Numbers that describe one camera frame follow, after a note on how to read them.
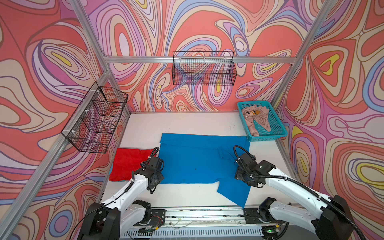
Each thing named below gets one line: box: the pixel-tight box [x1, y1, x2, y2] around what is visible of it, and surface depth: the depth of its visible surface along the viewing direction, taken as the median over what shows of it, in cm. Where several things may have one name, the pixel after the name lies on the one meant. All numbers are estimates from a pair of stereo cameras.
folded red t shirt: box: [109, 148, 156, 181], surface depth 90 cm
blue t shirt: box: [159, 133, 251, 208], surface depth 97 cm
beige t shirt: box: [242, 104, 271, 137], surface depth 114 cm
